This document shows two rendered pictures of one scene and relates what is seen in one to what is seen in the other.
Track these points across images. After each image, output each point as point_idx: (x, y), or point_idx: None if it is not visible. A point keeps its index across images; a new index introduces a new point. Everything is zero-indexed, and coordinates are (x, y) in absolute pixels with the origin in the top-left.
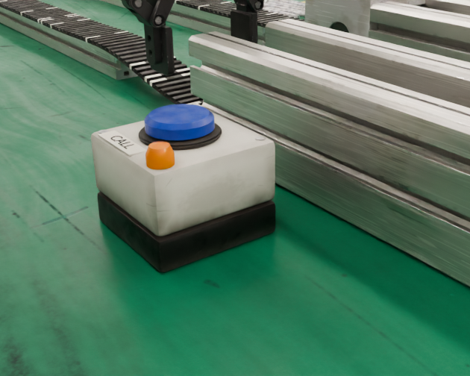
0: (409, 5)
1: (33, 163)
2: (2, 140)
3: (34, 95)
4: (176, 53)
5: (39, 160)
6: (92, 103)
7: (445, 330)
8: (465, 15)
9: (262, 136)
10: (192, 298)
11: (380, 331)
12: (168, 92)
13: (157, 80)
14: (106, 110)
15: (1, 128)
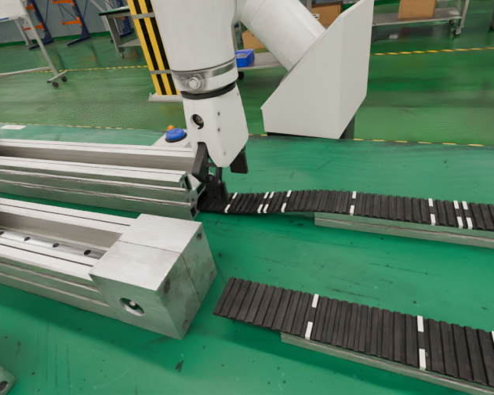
0: (118, 226)
1: (255, 156)
2: (283, 157)
3: (330, 179)
4: (349, 265)
5: (256, 157)
6: (292, 186)
7: None
8: (83, 222)
9: (154, 144)
10: None
11: None
12: (252, 193)
13: (266, 194)
14: (278, 186)
15: (296, 160)
